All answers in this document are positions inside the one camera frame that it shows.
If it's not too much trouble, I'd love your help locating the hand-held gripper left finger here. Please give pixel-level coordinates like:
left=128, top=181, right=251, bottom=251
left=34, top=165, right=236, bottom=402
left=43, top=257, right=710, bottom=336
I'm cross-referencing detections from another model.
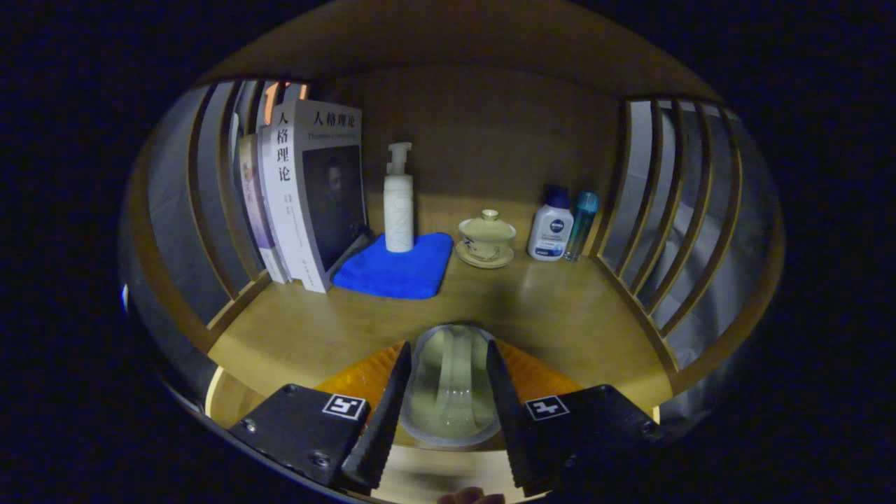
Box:
left=227, top=341, right=414, bottom=491

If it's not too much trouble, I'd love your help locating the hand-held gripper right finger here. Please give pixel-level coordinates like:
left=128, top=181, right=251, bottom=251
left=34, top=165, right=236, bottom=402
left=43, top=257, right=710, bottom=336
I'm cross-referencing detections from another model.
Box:
left=486, top=339, right=666, bottom=498

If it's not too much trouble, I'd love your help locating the wooden drawer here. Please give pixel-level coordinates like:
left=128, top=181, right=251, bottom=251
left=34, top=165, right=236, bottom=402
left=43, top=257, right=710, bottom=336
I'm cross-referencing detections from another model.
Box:
left=204, top=365, right=662, bottom=503

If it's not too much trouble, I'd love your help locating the wooden countertop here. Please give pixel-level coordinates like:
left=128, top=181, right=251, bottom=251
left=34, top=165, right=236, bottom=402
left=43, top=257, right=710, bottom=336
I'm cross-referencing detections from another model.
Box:
left=208, top=231, right=674, bottom=414

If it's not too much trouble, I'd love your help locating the wooden cabinet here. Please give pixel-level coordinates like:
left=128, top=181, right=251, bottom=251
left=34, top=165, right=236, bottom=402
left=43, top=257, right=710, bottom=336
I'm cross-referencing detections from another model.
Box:
left=122, top=0, right=785, bottom=449

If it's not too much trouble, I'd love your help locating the blue folded cloth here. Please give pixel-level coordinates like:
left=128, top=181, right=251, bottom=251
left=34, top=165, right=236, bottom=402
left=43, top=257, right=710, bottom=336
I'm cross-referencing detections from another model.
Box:
left=331, top=232, right=455, bottom=300

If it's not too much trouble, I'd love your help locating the beige lidded teacup with saucer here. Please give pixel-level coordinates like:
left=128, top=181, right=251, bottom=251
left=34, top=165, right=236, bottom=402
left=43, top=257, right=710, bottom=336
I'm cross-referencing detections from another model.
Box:
left=456, top=209, right=517, bottom=270

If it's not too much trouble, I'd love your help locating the white lotion bottle blue cap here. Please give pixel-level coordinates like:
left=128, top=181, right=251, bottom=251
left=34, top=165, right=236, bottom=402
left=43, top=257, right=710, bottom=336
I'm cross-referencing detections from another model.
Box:
left=526, top=184, right=575, bottom=262

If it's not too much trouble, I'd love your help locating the white pump bottle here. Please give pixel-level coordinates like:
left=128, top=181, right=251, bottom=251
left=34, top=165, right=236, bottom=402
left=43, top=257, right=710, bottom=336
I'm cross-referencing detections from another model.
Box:
left=383, top=142, right=415, bottom=253

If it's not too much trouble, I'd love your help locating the slim teal bottle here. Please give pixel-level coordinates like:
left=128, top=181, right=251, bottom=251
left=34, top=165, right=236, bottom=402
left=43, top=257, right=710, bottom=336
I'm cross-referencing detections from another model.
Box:
left=564, top=190, right=601, bottom=263

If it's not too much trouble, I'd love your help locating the thick white book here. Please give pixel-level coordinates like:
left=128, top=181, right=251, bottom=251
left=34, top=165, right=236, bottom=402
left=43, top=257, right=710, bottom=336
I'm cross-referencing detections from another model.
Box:
left=258, top=99, right=370, bottom=294

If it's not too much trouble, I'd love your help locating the thin purple book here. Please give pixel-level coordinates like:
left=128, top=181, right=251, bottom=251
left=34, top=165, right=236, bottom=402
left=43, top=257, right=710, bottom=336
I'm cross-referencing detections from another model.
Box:
left=237, top=133, right=289, bottom=284

